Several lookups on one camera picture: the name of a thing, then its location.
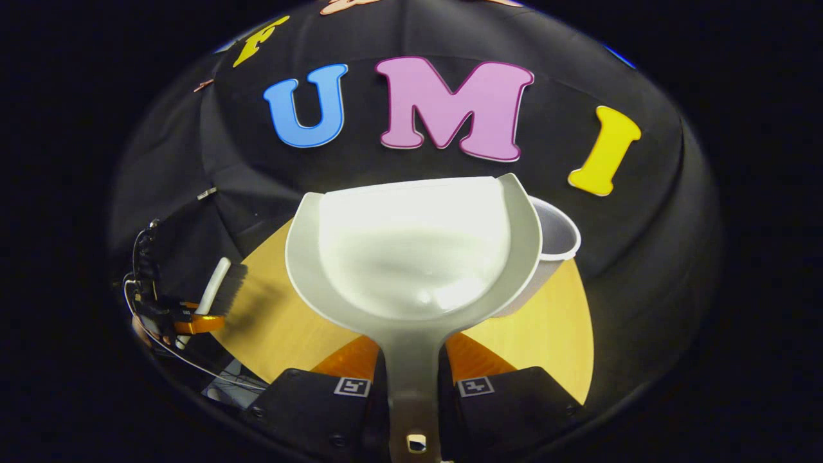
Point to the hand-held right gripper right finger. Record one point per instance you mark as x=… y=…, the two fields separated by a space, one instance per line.
x=514 y=408

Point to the wooden desktop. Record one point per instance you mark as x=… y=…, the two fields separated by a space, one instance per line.
x=546 y=334

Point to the silver metal clip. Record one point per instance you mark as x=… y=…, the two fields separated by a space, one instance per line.
x=206 y=193

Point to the white dustpan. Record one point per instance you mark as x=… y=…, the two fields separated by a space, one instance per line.
x=418 y=257

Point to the white ribbed garbage bin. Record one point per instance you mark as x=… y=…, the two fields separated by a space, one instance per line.
x=559 y=241

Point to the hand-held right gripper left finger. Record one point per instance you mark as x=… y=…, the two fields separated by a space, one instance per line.
x=308 y=411

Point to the small white broom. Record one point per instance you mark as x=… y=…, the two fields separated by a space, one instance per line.
x=218 y=289

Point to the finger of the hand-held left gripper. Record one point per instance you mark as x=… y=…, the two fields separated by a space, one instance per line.
x=202 y=323

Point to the black backdrop cloth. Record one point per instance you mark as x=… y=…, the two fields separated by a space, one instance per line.
x=630 y=193

